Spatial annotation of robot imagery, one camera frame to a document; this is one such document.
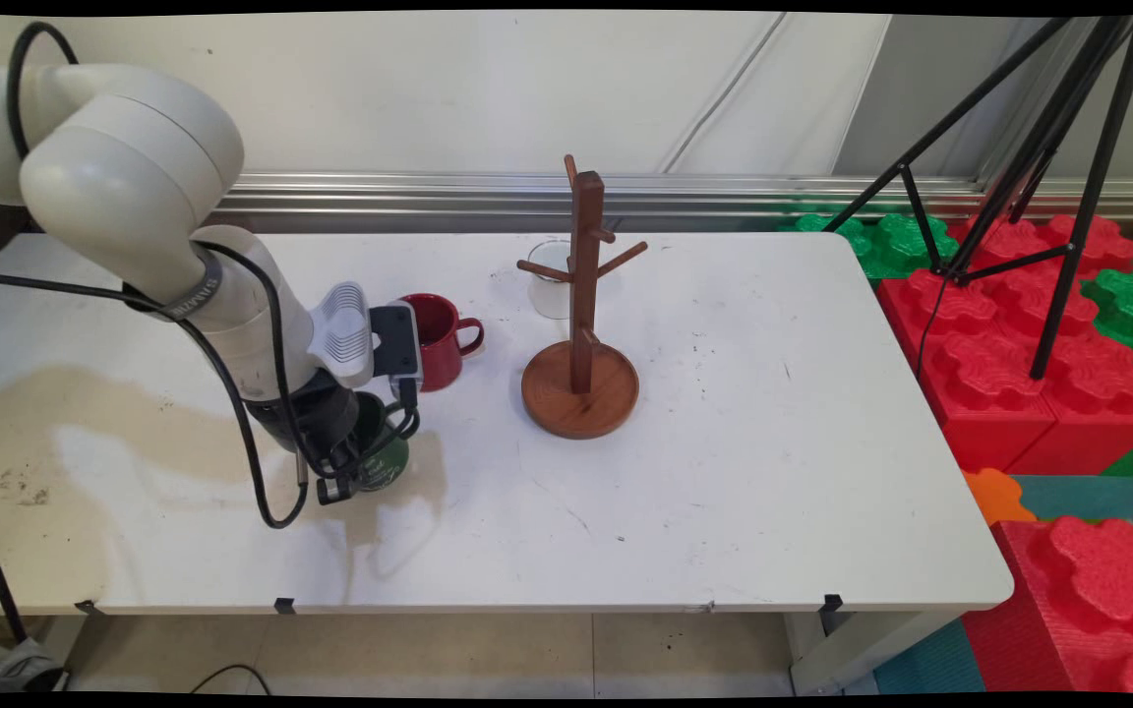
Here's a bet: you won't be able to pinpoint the white wall cable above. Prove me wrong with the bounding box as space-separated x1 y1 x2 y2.
661 14 788 175

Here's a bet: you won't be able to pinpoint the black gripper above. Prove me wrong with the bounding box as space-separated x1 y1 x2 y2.
252 386 390 507

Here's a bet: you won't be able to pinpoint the green ceramic mug white script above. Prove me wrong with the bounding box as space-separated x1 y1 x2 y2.
350 393 412 495

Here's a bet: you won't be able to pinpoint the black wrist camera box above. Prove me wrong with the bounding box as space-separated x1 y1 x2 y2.
368 302 424 386

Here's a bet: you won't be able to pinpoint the red ceramic mug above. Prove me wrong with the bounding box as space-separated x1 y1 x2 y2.
397 292 486 393

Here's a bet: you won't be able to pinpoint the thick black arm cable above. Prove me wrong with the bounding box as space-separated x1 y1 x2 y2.
0 241 314 531

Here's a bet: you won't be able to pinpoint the wooden mug tree stand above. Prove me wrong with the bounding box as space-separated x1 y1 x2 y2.
516 154 649 441

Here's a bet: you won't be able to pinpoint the orange foam piece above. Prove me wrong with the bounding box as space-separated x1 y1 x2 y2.
960 467 1039 526

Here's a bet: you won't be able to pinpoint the red foam blocks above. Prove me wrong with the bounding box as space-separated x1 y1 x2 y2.
960 515 1133 695

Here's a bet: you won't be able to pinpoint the black cable behind arm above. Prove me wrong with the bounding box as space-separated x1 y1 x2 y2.
6 21 82 164

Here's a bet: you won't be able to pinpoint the silver metal wall rail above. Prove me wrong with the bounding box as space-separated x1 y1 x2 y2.
210 171 1133 223

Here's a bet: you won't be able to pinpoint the grey floor object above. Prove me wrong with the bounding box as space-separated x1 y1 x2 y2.
0 637 70 695

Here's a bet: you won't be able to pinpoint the teal foam floor mat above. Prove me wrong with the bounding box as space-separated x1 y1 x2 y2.
1009 474 1133 524
871 618 988 695

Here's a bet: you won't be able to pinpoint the black floor cable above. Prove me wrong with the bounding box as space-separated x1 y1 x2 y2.
189 664 274 695

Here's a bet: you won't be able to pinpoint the black tripod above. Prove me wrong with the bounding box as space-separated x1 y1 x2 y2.
822 14 1133 382

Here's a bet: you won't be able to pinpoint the thin black tripod cable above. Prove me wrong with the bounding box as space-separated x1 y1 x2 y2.
915 277 953 380

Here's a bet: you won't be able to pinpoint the white ribbed camera mount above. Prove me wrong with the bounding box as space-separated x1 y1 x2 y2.
307 281 377 390

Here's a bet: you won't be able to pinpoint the white enamel cup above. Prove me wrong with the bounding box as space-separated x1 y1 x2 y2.
526 240 576 322

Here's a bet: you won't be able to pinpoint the thin black camera cable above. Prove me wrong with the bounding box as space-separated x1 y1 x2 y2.
328 378 423 483

